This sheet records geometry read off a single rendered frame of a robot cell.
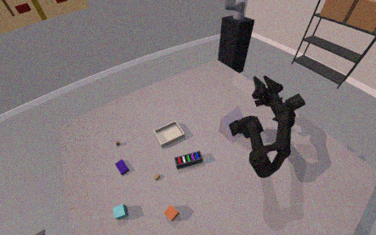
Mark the orange block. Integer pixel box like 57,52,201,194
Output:
163,205,179,221

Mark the beige rectangular tray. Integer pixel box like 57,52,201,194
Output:
153,121,185,148

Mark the teal cube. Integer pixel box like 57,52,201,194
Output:
113,204,128,220

